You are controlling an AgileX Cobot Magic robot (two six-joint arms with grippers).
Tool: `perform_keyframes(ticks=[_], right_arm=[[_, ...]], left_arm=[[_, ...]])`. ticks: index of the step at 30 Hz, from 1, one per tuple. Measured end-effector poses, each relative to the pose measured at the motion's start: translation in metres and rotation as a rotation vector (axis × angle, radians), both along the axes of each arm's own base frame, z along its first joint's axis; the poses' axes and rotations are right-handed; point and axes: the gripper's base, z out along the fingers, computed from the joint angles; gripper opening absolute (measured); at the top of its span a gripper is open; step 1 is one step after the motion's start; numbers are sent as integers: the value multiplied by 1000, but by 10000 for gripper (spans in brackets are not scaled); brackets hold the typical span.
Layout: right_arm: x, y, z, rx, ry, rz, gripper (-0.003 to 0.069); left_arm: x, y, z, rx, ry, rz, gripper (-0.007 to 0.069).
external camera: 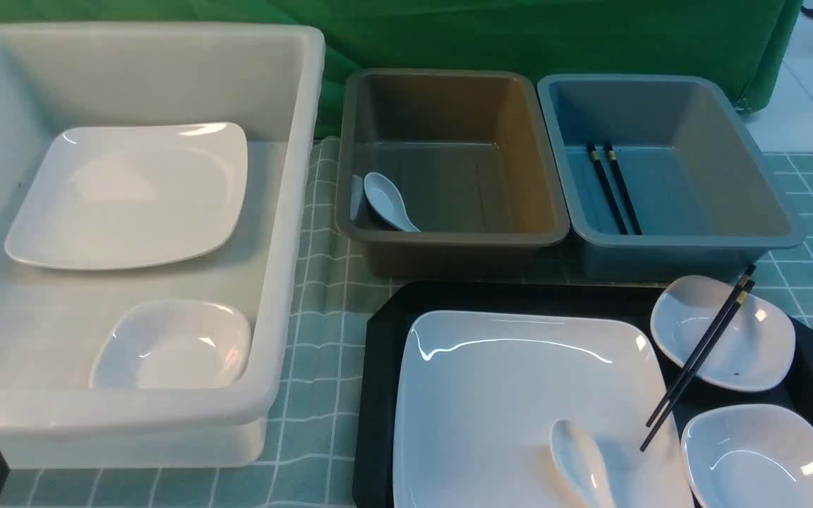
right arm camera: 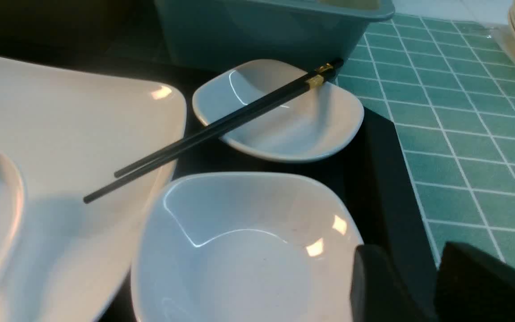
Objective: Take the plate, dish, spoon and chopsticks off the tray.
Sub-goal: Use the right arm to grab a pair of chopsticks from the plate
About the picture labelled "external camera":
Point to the large white square plate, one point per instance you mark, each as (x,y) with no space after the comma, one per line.
(478,394)

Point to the white ceramic spoon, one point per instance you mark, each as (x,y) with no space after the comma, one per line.
(580,466)

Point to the white bowl tray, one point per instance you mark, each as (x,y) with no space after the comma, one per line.
(755,351)
(749,455)

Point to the black chopstick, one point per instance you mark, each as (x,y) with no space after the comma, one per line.
(655,428)
(623,189)
(606,188)
(702,348)

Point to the white square plate in bin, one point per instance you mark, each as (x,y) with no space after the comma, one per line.
(128,197)

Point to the white bowl in bin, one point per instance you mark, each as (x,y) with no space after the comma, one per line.
(174,344)

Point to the large white plastic bin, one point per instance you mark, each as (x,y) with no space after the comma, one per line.
(57,76)

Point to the green checkered tablecloth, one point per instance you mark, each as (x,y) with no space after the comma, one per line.
(311,428)

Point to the white spoon in brown bin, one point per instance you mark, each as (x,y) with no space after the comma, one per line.
(387,201)

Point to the brown plastic bin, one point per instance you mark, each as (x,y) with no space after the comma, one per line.
(470,155)

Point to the blue-grey plastic bin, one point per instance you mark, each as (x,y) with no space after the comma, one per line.
(702,191)

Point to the black serving tray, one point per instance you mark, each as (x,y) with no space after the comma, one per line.
(386,335)

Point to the green backdrop cloth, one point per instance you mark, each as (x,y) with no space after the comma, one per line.
(738,45)

